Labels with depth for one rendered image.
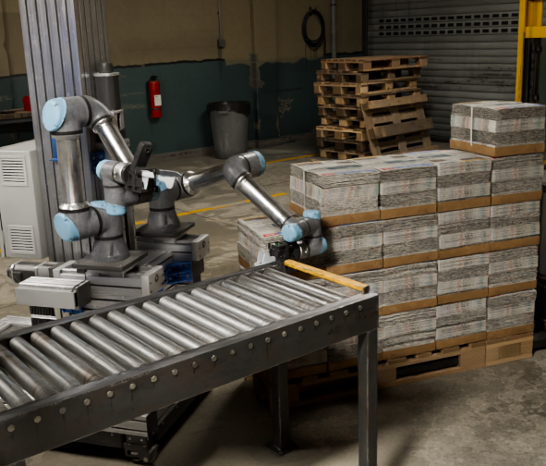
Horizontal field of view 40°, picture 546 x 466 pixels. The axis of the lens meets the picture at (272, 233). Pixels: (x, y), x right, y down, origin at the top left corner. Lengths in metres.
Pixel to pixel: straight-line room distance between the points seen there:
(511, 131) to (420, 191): 0.54
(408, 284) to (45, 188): 1.69
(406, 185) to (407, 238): 0.25
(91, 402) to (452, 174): 2.13
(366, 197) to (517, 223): 0.85
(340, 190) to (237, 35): 7.95
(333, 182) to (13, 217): 1.38
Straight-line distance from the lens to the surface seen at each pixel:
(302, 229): 3.03
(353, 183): 3.32
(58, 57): 3.19
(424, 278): 3.61
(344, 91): 9.87
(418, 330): 3.69
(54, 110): 2.83
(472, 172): 3.63
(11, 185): 3.34
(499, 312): 3.93
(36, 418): 1.97
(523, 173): 3.80
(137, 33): 10.26
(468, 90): 11.20
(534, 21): 4.42
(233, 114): 10.26
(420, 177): 3.48
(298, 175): 3.50
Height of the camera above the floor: 1.67
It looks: 15 degrees down
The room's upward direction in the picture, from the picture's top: 2 degrees counter-clockwise
